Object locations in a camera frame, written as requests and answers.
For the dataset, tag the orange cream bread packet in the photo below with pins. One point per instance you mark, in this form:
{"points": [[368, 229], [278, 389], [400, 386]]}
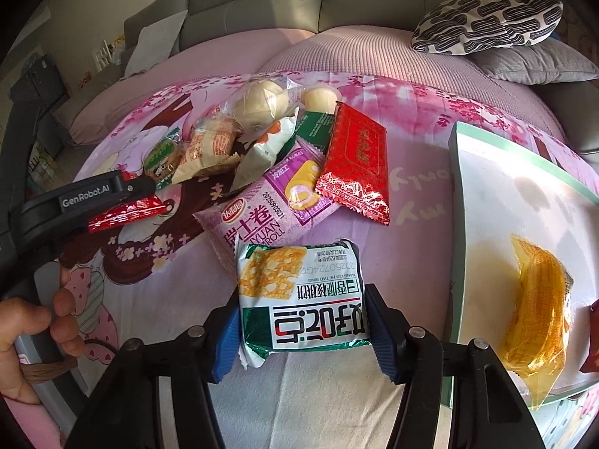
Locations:
{"points": [[209, 151]]}

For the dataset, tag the green cow biscuit packet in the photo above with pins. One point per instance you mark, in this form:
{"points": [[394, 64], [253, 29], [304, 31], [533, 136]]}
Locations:
{"points": [[164, 158]]}

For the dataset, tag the large red gold snack packet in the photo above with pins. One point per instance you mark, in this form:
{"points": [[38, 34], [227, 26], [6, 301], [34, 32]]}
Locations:
{"points": [[355, 173]]}

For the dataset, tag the shallow teal-rimmed white box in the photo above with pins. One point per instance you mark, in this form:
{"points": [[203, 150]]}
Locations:
{"points": [[503, 189]]}

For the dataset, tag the clear round bun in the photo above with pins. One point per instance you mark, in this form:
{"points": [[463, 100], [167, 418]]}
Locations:
{"points": [[261, 101]]}

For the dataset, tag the grey sofa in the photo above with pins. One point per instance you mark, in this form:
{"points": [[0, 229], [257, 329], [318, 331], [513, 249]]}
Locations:
{"points": [[78, 26]]}

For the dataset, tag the pink cartoon print blanket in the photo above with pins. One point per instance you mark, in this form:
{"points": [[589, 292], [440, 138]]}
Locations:
{"points": [[157, 276]]}

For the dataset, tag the grey cushion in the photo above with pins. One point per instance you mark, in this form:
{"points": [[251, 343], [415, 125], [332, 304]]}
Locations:
{"points": [[550, 61]]}

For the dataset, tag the small red candy packet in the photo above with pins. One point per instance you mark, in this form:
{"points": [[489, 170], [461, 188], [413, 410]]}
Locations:
{"points": [[128, 213]]}

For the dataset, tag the person left hand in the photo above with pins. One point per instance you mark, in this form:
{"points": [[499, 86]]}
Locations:
{"points": [[19, 317]]}

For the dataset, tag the pink swiss roll packet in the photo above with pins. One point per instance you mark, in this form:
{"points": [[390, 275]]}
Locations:
{"points": [[276, 210]]}

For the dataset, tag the pink sofa cover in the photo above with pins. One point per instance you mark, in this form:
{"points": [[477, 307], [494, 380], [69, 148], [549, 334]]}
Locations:
{"points": [[94, 110]]}

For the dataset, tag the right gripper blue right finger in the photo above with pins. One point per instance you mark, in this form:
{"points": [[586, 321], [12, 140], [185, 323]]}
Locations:
{"points": [[386, 333]]}

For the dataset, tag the dark green snack packet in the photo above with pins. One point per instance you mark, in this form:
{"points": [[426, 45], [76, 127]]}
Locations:
{"points": [[316, 129]]}

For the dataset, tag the yellow orange snack packet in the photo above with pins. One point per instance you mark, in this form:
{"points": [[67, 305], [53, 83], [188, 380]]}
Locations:
{"points": [[534, 344]]}

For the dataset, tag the white orange snack packet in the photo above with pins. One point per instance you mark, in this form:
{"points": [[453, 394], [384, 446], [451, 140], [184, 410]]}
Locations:
{"points": [[262, 155]]}

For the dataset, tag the dark red snack packet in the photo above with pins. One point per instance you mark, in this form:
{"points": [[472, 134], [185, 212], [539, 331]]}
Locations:
{"points": [[591, 364]]}

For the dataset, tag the light grey small pillow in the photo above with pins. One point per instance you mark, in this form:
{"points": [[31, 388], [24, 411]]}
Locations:
{"points": [[155, 43]]}

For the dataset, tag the white green cracker packet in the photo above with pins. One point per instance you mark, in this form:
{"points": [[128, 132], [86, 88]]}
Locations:
{"points": [[299, 298]]}

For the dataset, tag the yellow jelly cup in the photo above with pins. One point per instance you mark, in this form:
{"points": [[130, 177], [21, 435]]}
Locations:
{"points": [[320, 99]]}

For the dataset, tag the black white patterned pillow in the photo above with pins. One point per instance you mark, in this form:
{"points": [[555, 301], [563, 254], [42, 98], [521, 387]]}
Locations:
{"points": [[464, 27]]}

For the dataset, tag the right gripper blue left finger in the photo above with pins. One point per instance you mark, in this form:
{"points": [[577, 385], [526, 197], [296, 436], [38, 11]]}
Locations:
{"points": [[223, 329]]}

